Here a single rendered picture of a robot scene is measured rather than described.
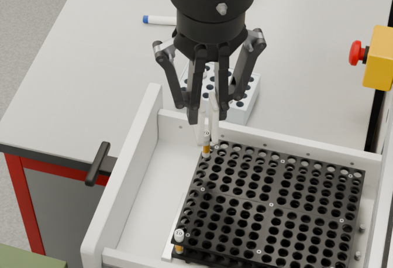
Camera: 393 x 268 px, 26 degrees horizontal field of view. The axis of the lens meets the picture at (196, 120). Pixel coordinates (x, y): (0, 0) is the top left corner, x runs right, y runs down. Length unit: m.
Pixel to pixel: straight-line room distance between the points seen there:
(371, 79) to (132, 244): 0.45
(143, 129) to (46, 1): 1.63
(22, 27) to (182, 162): 1.52
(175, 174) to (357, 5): 0.55
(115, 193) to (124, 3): 0.57
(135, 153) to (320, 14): 0.56
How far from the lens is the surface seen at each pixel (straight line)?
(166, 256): 1.14
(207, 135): 1.08
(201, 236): 1.09
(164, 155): 1.24
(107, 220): 1.08
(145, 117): 1.17
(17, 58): 2.59
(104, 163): 1.15
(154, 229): 1.17
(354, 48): 1.33
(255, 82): 1.40
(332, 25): 1.56
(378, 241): 1.00
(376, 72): 1.32
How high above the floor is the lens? 1.82
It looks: 50 degrees down
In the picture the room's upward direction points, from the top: straight up
